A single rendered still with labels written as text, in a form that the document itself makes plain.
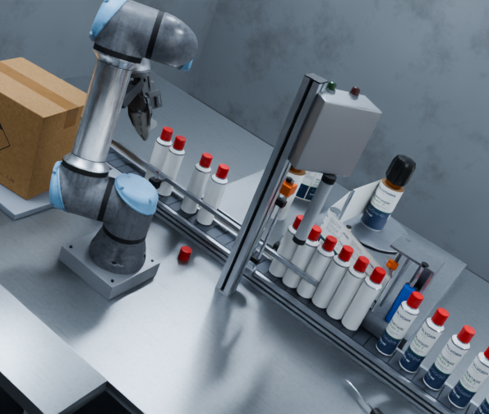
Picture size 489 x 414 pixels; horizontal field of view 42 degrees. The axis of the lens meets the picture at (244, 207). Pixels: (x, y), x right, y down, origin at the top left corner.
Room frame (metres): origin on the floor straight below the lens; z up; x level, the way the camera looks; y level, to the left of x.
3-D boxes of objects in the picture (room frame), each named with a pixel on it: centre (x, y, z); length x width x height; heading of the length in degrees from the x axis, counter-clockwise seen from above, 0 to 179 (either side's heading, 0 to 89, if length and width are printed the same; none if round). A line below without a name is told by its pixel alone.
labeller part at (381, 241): (2.12, -0.46, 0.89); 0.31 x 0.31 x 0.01
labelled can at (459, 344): (1.39, -0.64, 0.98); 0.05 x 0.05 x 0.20
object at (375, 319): (1.56, -0.48, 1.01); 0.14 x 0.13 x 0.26; 67
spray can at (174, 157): (1.78, 0.26, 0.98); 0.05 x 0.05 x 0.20
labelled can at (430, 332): (1.42, -0.58, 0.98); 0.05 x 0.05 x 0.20
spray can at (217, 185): (1.71, 0.10, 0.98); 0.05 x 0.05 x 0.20
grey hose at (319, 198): (1.48, -0.17, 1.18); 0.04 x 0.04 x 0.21
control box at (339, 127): (1.52, -0.12, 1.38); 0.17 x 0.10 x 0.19; 122
